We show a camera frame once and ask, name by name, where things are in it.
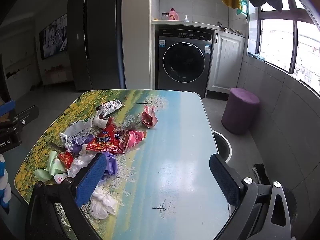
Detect black plastic bags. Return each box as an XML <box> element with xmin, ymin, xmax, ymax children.
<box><xmin>252</xmin><ymin>164</ymin><xmax>269</xmax><ymax>184</ymax></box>

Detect grey washing machine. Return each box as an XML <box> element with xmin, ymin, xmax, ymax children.
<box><xmin>155</xmin><ymin>25</ymin><xmax>215</xmax><ymax>98</ymax></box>

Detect white plastic bag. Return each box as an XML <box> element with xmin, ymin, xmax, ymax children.
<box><xmin>67</xmin><ymin>152</ymin><xmax>97</xmax><ymax>178</ymax></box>

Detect blue cloth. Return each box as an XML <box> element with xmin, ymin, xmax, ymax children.
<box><xmin>247</xmin><ymin>52</ymin><xmax>265</xmax><ymax>62</ymax></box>

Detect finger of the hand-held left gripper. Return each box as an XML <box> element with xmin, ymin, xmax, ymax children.
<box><xmin>11</xmin><ymin>106</ymin><xmax>40</xmax><ymax>128</ymax></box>
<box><xmin>0</xmin><ymin>100</ymin><xmax>16</xmax><ymax>117</ymax></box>

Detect pink crumpled wrapper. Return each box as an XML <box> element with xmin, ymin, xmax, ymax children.
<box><xmin>141</xmin><ymin>106</ymin><xmax>158</xmax><ymax>130</ymax></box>

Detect white bag with green label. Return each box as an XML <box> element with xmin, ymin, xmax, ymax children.
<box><xmin>59</xmin><ymin>117</ymin><xmax>93</xmax><ymax>153</ymax></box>

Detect low white cabinet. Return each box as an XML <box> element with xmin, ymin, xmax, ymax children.
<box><xmin>41</xmin><ymin>67</ymin><xmax>73</xmax><ymax>85</ymax></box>

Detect green hanging item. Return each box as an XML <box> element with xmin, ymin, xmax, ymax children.
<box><xmin>236</xmin><ymin>0</ymin><xmax>249</xmax><ymax>17</ymax></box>

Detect person's left hand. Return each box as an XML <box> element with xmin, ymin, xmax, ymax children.
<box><xmin>0</xmin><ymin>154</ymin><xmax>12</xmax><ymax>207</ymax></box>

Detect small white wrapper red print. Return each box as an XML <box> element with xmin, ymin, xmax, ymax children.
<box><xmin>54</xmin><ymin>174</ymin><xmax>74</xmax><ymax>184</ymax></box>

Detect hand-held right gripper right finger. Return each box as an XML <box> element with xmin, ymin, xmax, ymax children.
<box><xmin>209</xmin><ymin>154</ymin><xmax>293</xmax><ymax>240</ymax></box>

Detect grey trash bin white rim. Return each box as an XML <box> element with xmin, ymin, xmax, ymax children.
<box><xmin>212</xmin><ymin>130</ymin><xmax>232</xmax><ymax>164</ymax></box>

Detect white cabinet door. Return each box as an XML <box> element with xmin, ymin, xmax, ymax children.
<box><xmin>207</xmin><ymin>30</ymin><xmax>247</xmax><ymax>93</ymax></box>

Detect purple plastic wrapper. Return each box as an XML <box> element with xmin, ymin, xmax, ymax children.
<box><xmin>71</xmin><ymin>134</ymin><xmax>94</xmax><ymax>153</ymax></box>

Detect light green paper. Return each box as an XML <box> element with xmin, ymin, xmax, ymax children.
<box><xmin>34</xmin><ymin>151</ymin><xmax>66</xmax><ymax>182</ymax></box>

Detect pink and red snack bag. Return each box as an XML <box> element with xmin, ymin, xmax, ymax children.
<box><xmin>119</xmin><ymin>129</ymin><xmax>147</xmax><ymax>152</ymax></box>

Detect framed wall picture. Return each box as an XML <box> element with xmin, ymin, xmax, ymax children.
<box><xmin>39</xmin><ymin>14</ymin><xmax>68</xmax><ymax>60</ymax></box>

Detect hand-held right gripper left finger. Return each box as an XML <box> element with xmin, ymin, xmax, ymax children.
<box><xmin>25</xmin><ymin>153</ymin><xmax>107</xmax><ymax>240</ymax></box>

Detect black and white printed wrapper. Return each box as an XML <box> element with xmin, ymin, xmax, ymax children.
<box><xmin>97</xmin><ymin>100</ymin><xmax>125</xmax><ymax>117</ymax></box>

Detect large white tissue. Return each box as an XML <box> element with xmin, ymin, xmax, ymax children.
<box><xmin>90</xmin><ymin>187</ymin><xmax>118</xmax><ymax>220</ymax></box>

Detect white countertop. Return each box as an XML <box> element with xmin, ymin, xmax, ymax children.
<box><xmin>151</xmin><ymin>19</ymin><xmax>248</xmax><ymax>37</ymax></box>

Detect clear plastic wrapper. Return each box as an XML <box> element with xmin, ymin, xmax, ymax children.
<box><xmin>120</xmin><ymin>114</ymin><xmax>143</xmax><ymax>132</ymax></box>

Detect white storage cabinet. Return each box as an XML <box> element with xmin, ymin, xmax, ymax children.
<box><xmin>5</xmin><ymin>60</ymin><xmax>42</xmax><ymax>100</ymax></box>

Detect purple plastic bag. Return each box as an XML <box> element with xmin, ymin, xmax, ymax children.
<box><xmin>99</xmin><ymin>151</ymin><xmax>118</xmax><ymax>180</ymax></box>

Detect window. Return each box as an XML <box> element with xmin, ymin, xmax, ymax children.
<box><xmin>259</xmin><ymin>0</ymin><xmax>320</xmax><ymax>93</ymax></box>

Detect dark refrigerator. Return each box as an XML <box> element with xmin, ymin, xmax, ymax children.
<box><xmin>67</xmin><ymin>0</ymin><xmax>125</xmax><ymax>92</ymax></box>

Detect purple round stool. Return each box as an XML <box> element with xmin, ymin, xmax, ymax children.
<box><xmin>221</xmin><ymin>87</ymin><xmax>260</xmax><ymax>135</ymax></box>

